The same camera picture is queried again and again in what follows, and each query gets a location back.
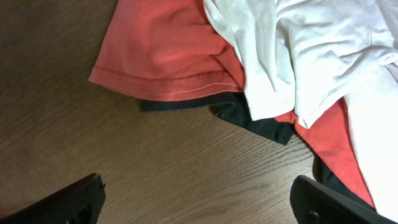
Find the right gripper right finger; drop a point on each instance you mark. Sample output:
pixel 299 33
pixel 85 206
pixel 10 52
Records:
pixel 314 203

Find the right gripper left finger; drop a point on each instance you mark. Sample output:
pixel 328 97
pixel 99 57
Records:
pixel 78 203

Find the black garment under pile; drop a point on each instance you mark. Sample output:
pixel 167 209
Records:
pixel 335 165

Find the white shirt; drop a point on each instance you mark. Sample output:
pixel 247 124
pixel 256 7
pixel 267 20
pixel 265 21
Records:
pixel 305 55

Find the red shirt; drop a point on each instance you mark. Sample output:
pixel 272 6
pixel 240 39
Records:
pixel 166 51

